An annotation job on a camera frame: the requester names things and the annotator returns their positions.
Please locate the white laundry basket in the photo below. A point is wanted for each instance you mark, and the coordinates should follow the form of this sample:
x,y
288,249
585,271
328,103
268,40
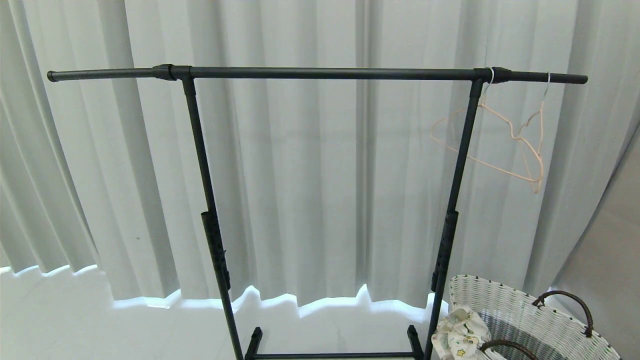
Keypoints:
x,y
500,300

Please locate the cream printed garment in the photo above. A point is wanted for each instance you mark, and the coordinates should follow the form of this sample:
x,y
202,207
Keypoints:
x,y
462,332

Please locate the white curtain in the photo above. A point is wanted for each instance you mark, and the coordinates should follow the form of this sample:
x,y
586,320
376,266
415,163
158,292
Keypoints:
x,y
310,175

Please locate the black clothes rack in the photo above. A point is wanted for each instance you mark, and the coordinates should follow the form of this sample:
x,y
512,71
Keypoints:
x,y
325,73

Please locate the pink clothes hanger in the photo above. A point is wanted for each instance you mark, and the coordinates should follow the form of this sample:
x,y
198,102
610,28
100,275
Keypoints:
x,y
542,120
500,166

